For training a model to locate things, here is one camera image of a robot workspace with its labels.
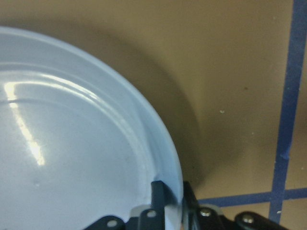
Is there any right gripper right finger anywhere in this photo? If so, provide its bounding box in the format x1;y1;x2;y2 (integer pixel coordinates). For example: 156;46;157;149
182;181;287;230

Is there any blue plate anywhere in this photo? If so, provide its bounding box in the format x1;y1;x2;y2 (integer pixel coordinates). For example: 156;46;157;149
0;27;183;230

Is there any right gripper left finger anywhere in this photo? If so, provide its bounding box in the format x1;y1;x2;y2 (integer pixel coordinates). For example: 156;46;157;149
86;181;166;230

